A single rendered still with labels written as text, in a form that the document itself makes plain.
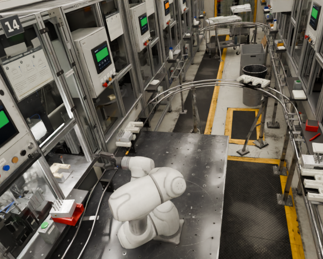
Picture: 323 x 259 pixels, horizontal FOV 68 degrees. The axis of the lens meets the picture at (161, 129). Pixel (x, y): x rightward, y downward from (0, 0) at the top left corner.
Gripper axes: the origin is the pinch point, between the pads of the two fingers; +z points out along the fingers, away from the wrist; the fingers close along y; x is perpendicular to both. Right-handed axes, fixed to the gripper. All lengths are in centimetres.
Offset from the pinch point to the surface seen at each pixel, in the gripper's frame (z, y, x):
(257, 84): -112, -27, -181
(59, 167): 39.9, -15.3, -3.6
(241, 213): -100, -111, -58
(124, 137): 6, -19, -52
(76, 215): 4.1, -20.4, 30.8
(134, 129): 4, -24, -71
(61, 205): 10.6, -10.3, 31.8
